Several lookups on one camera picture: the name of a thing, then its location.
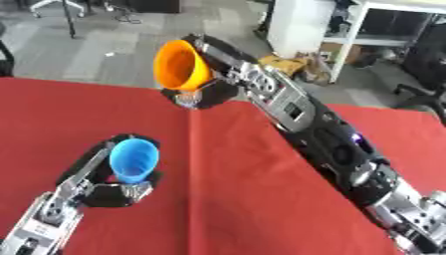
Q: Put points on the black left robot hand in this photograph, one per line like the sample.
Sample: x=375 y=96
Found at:
x=107 y=197

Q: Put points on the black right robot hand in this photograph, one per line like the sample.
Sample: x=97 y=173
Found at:
x=222 y=94

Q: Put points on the blue plastic cup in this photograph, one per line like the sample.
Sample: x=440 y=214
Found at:
x=133 y=159

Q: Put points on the orange plastic cup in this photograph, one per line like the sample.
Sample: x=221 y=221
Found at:
x=183 y=64

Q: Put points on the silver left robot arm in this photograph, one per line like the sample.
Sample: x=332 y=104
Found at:
x=40 y=222

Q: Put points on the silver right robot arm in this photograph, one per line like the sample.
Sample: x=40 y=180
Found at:
x=325 y=132

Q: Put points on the tan cardboard box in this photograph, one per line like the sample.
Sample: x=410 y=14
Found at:
x=284 y=63

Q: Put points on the white pillar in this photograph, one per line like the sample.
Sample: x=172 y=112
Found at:
x=299 y=26

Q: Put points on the black cabinet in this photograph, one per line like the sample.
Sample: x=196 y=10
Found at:
x=152 y=5

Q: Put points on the white shelf unit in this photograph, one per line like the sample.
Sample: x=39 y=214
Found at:
x=377 y=40

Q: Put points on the black tripod pole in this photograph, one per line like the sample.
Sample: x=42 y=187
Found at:
x=70 y=20

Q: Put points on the white chair base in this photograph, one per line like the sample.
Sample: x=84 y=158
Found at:
x=58 y=6

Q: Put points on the black office chair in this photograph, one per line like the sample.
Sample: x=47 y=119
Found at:
x=427 y=66

